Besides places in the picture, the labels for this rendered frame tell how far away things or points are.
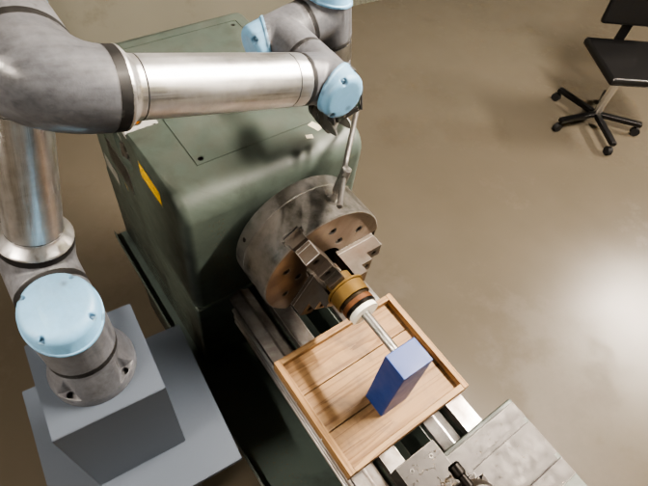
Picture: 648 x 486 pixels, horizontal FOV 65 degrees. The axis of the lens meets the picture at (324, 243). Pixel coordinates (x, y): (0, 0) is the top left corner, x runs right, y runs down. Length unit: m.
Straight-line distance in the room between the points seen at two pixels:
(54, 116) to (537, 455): 1.08
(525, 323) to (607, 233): 0.85
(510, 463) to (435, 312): 1.34
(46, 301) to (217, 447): 0.62
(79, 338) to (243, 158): 0.50
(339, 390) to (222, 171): 0.57
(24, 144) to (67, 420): 0.50
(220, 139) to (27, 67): 0.63
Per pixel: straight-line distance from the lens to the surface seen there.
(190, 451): 1.34
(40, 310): 0.87
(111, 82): 0.59
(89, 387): 0.99
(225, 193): 1.08
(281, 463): 1.54
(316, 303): 1.17
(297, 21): 0.87
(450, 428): 1.31
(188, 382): 1.39
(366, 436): 1.22
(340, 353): 1.28
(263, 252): 1.07
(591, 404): 2.58
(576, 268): 2.94
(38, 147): 0.78
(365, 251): 1.18
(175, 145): 1.16
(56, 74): 0.59
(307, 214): 1.05
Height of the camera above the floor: 2.04
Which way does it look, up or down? 53 degrees down
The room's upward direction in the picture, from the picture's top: 11 degrees clockwise
